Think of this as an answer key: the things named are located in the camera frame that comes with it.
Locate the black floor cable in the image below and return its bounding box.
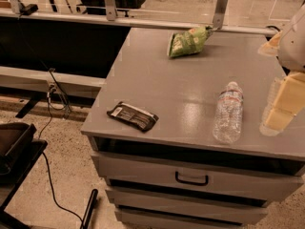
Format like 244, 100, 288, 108
37, 68, 84, 222

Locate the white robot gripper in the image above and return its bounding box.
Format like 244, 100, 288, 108
258, 5, 305, 136

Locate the green chip bag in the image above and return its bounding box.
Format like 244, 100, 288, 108
167, 26, 214, 58

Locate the black snack packet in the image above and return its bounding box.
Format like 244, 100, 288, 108
107, 101, 159, 133

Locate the grey drawer cabinet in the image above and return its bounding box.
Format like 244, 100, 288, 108
82, 32, 304, 229

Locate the black drawer handle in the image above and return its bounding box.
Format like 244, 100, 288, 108
174, 172, 210, 186

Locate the black cart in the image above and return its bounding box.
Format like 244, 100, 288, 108
0, 122, 47, 229

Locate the clear plastic water bottle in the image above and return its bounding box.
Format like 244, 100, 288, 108
213, 81, 243, 144

